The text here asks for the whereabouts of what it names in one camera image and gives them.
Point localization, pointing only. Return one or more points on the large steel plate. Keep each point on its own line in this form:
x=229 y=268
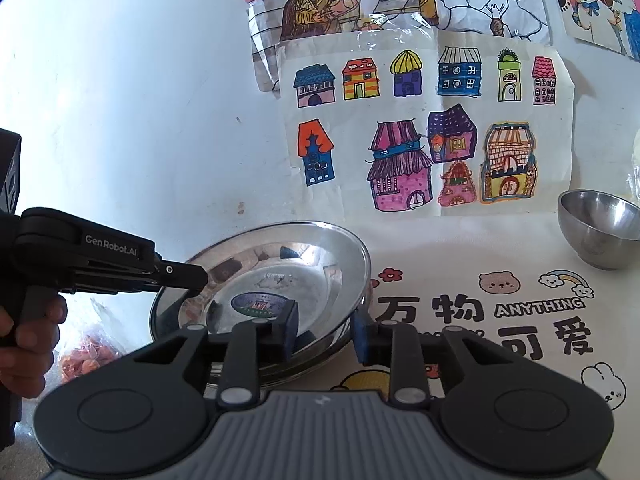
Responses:
x=320 y=357

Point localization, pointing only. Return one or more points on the coloured figures drawing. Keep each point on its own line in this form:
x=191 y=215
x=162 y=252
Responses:
x=350 y=5

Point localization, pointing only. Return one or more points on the bag of red snacks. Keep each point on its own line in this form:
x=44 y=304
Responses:
x=85 y=355

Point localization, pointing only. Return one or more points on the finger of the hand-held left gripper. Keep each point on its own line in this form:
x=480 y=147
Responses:
x=185 y=276

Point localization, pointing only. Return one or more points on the steel bowl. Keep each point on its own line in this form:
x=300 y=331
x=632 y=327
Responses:
x=600 y=230

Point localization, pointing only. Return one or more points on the steel plate with blue sticker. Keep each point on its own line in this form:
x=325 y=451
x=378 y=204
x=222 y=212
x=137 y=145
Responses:
x=300 y=270

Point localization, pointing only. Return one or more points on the coloured houses drawing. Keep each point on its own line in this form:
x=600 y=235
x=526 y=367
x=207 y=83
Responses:
x=350 y=160

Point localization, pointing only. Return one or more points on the printed cream cloth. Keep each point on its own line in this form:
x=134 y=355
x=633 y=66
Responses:
x=500 y=280

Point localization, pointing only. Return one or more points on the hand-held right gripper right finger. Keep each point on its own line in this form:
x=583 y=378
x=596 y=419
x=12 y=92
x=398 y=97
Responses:
x=360 y=339

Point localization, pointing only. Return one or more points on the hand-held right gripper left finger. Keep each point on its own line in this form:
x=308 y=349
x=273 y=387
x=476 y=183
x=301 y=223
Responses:
x=289 y=331

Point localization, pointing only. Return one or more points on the person's left hand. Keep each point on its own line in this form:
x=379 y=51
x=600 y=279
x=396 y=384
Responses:
x=25 y=360

